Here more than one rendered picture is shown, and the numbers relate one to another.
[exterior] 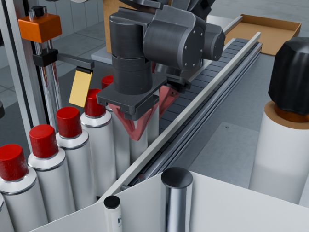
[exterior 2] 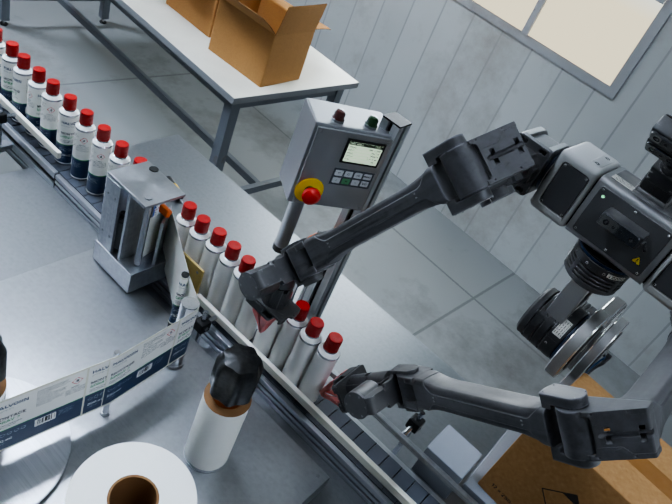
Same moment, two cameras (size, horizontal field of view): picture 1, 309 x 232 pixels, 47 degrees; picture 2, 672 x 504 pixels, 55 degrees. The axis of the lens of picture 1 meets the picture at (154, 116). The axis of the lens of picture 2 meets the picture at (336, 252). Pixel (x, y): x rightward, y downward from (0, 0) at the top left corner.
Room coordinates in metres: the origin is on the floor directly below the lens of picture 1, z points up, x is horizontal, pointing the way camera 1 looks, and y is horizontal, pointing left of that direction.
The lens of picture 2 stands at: (0.46, -0.96, 2.02)
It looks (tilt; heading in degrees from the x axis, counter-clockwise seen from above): 36 degrees down; 85
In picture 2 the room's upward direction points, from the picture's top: 24 degrees clockwise
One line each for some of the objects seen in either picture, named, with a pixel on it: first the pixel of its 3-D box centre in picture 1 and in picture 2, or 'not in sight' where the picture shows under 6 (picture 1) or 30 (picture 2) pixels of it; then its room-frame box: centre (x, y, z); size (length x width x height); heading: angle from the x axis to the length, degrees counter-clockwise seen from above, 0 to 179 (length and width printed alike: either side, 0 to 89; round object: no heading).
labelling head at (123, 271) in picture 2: not in sight; (140, 227); (0.12, 0.20, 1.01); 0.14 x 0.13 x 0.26; 150
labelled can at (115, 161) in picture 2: not in sight; (117, 176); (-0.02, 0.39, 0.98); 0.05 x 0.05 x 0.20
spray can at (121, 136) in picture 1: (114, 129); (289, 336); (0.53, 0.07, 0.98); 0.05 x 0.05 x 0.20
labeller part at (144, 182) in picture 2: not in sight; (147, 183); (0.11, 0.20, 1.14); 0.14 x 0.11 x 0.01; 150
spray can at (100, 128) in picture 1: (99, 145); (272, 321); (0.49, 0.10, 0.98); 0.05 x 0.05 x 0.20
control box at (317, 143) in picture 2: not in sight; (335, 157); (0.48, 0.20, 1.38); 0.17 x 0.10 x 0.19; 25
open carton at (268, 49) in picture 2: not in sight; (264, 23); (-0.01, 1.83, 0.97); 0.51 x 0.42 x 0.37; 61
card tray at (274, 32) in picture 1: (260, 33); not in sight; (1.39, -0.43, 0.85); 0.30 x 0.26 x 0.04; 150
